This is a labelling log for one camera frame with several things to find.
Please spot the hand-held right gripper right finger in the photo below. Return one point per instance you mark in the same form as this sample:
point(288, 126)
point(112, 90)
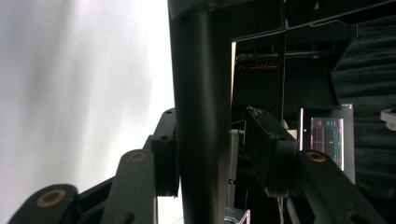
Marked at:
point(267, 149)

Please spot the dark green curtain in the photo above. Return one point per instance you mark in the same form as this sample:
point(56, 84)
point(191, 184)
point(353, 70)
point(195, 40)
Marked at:
point(373, 77)

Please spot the computer monitor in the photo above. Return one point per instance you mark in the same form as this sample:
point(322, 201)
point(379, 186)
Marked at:
point(327, 143)

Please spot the black metal pole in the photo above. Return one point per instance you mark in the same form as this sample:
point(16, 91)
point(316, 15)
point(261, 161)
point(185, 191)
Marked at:
point(282, 62)

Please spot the white device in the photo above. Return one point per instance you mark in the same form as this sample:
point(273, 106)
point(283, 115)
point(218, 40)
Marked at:
point(389, 119)

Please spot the white table board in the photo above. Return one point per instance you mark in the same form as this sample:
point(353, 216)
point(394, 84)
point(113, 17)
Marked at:
point(77, 93)

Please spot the clear plastic package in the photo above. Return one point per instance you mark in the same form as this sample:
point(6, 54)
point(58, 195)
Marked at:
point(239, 217)

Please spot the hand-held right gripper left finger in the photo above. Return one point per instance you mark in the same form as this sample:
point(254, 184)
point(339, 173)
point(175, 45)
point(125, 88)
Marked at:
point(165, 155)

